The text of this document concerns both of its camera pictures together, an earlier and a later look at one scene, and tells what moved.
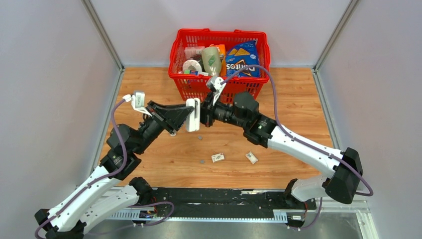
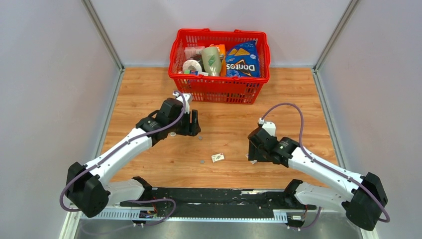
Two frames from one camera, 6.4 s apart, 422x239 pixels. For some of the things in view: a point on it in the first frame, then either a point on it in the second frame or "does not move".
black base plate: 219,202 does not move
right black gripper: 207,110 to 253,154
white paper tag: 251,158 does not move
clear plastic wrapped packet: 189,51 does not move
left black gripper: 171,117 to 191,129
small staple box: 218,157 does not move
